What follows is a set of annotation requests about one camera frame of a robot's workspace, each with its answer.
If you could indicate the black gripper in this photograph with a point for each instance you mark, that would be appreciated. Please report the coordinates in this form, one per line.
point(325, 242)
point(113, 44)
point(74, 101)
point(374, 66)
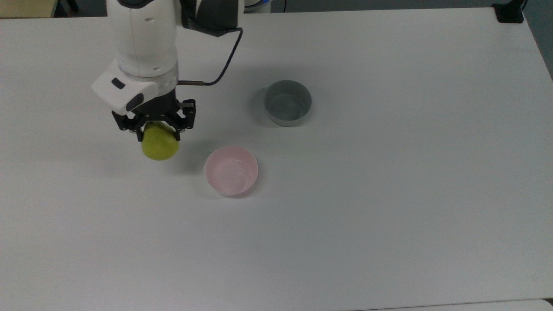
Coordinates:
point(162, 110)

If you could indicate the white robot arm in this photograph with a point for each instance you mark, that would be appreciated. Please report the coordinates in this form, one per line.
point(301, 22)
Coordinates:
point(144, 39)

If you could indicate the green pear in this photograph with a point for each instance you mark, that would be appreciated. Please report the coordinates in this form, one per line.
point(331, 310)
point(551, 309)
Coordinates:
point(159, 144)

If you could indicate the pink bowl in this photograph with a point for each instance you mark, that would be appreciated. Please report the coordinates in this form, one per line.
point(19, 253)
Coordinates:
point(231, 172)

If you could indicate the light wooden furniture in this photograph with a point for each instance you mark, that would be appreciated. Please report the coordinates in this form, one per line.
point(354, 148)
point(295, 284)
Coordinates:
point(26, 7)

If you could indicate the black chair leg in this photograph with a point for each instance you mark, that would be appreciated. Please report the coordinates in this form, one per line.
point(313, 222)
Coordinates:
point(72, 5)

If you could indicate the black table clamp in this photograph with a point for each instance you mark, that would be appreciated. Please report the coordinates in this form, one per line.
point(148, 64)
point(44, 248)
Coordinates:
point(509, 13)

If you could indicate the grey bowl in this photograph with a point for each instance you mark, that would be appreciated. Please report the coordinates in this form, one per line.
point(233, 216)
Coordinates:
point(287, 106)

